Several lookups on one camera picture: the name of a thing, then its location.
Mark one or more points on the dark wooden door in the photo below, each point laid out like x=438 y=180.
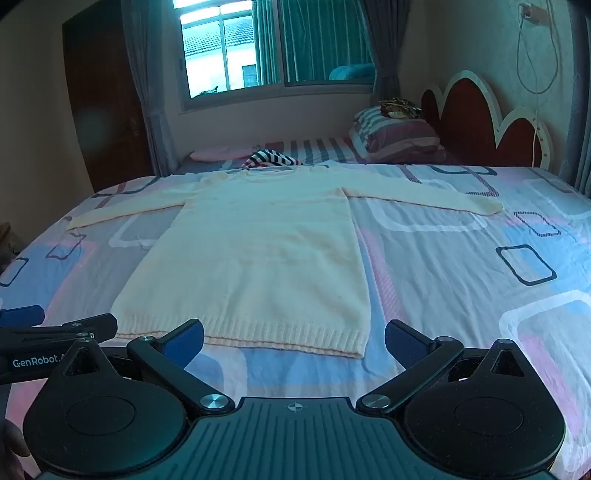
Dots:
x=106 y=101

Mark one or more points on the cream knit sweater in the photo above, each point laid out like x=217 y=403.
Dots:
x=258 y=258

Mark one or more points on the red white headboard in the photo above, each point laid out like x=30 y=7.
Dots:
x=466 y=120

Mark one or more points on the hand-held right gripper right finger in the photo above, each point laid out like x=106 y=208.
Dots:
x=406 y=344

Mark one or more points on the teal curtain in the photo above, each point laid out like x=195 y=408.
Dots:
x=323 y=41

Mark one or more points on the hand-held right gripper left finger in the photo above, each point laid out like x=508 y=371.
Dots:
x=182 y=344

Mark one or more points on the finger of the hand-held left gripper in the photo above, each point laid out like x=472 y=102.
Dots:
x=55 y=330
x=21 y=314

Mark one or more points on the striped pink grey bedsheet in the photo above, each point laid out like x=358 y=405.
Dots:
x=323 y=150

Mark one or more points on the grey curtain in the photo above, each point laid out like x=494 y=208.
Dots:
x=147 y=92
x=392 y=60

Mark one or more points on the striped red black white garment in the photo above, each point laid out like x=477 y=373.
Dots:
x=270 y=159

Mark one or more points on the patterned pastel bedsheet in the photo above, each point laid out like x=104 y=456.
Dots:
x=461 y=286

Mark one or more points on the striped pink grey pillow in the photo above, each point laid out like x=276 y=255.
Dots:
x=397 y=138

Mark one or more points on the pink cloth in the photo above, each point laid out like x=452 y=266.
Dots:
x=212 y=153

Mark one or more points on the window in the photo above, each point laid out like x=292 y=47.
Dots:
x=221 y=50

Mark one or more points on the wall socket with charger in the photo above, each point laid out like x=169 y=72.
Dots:
x=531 y=13

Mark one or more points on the colourful cloth bundle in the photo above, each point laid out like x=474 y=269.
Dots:
x=399 y=108

